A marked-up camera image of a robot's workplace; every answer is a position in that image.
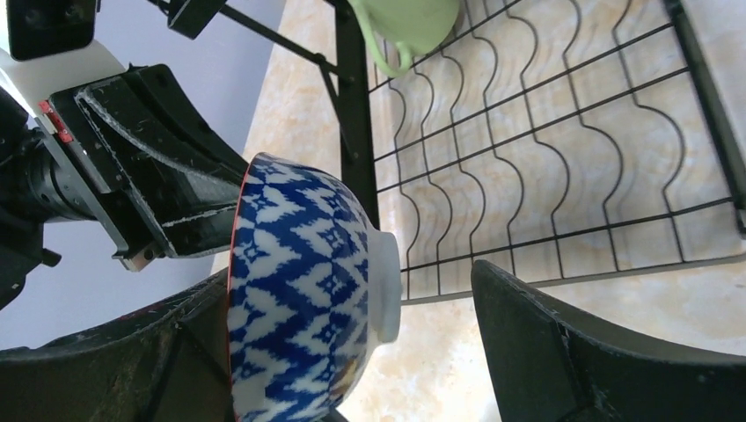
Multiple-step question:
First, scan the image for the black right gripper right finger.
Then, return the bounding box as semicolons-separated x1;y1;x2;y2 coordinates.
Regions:
471;260;745;421

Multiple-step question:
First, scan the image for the black wire dish rack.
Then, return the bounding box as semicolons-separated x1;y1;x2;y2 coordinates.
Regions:
145;0;746;307

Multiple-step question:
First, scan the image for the red patterned bowl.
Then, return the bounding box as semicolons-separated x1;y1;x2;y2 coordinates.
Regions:
227;153;402;421

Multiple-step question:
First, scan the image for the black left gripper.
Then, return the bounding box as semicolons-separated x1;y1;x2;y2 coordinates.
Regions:
1;63;248;307

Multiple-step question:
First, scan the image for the green white mug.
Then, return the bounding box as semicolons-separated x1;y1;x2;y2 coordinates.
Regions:
348;0;461;78

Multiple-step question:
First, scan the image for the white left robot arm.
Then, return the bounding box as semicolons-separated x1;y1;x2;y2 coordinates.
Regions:
1;1;247;305

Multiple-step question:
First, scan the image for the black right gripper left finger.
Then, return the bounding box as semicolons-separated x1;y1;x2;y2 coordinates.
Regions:
1;271;234;421

